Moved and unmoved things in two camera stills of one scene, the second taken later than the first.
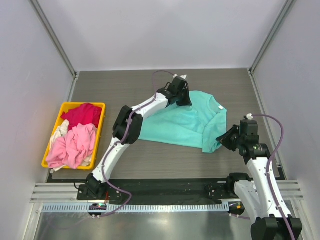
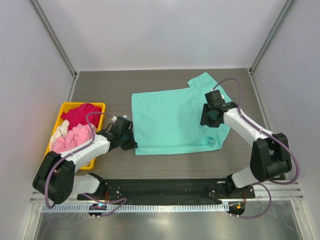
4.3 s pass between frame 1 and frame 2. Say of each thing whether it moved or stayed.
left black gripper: moved
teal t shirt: moved
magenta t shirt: stayed
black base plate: stayed
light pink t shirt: stayed
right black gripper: moved
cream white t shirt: stayed
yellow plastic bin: stayed
